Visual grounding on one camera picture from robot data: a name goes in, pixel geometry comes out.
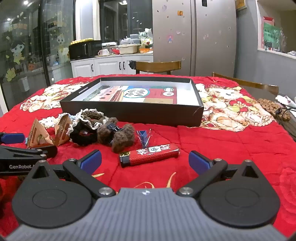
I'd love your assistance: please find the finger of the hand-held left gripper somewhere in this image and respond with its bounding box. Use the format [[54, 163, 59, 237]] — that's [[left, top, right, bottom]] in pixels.
[[0, 132, 25, 145], [0, 145, 58, 161]]

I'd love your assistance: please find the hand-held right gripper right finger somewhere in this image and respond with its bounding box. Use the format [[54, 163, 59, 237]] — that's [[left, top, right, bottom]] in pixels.
[[177, 151, 266, 197]]

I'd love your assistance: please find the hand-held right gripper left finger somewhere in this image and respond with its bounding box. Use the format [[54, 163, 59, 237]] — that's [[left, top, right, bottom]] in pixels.
[[25, 149, 116, 198]]

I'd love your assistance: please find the triangular orange snack packet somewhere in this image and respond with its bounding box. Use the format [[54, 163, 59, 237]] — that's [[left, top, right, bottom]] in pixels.
[[54, 113, 72, 146], [26, 118, 55, 149]]

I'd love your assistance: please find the black scrunchie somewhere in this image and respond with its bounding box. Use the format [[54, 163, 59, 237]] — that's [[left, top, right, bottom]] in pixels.
[[69, 120, 98, 146]]

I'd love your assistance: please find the cream fluffy scrunchie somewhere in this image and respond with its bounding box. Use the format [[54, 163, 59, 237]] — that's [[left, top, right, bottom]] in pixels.
[[38, 116, 57, 128]]

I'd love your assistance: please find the brown crochet bow hair clip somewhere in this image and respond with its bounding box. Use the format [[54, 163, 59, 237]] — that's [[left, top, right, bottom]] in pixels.
[[97, 117, 136, 153]]

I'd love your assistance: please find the brown scrunchie with lace trim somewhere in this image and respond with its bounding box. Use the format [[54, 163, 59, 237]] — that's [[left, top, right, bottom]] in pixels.
[[76, 109, 108, 130]]

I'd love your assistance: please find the red patterned lighter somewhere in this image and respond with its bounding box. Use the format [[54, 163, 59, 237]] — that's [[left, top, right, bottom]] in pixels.
[[119, 143, 180, 168]]

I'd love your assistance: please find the blue binder clip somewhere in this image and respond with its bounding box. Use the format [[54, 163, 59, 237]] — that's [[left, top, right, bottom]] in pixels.
[[136, 129, 151, 148]]

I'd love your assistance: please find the black cardboard box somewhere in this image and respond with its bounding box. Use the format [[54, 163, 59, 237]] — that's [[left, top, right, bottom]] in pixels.
[[60, 77, 204, 128]]

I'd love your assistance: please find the red bear print blanket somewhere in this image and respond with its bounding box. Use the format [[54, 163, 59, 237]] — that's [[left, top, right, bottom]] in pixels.
[[0, 75, 296, 233]]

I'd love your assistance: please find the colourful printed booklet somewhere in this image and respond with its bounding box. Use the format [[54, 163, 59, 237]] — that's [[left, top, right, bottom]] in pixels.
[[83, 85, 179, 105]]

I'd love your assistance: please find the cartoon child window sticker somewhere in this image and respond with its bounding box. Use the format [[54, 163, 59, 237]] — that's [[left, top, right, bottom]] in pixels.
[[10, 39, 26, 65]]

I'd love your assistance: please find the wooden bead mat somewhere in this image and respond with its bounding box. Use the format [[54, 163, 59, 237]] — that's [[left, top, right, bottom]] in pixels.
[[258, 98, 292, 121]]

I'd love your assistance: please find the wooden chair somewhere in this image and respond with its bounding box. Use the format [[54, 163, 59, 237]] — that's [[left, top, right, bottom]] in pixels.
[[211, 72, 279, 95], [130, 61, 181, 75]]

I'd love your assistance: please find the white kitchen cabinet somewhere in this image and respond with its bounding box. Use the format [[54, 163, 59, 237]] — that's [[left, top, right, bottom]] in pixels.
[[70, 55, 154, 78]]

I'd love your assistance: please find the crumpled white tissue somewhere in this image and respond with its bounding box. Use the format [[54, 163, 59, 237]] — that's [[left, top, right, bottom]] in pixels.
[[275, 95, 295, 106]]

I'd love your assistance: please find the black microwave oven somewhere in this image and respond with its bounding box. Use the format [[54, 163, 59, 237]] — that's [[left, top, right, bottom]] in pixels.
[[68, 40, 102, 60]]

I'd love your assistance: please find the beige plastic basin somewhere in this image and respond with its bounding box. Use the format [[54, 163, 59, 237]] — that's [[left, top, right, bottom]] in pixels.
[[118, 44, 140, 55]]

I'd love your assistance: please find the silver refrigerator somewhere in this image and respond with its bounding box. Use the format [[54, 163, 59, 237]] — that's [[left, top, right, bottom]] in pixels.
[[152, 0, 238, 78]]

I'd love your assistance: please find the green and white snack bag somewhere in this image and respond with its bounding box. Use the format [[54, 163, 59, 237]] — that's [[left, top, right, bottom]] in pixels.
[[140, 28, 153, 46]]

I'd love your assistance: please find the green package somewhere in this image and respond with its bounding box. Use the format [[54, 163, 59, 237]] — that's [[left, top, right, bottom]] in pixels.
[[263, 22, 282, 50]]

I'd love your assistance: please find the clear drinking glasses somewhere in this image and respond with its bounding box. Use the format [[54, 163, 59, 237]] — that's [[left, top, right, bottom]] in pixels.
[[280, 35, 289, 52]]

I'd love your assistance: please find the black cable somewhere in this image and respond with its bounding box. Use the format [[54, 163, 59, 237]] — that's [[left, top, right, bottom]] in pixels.
[[275, 107, 296, 121]]

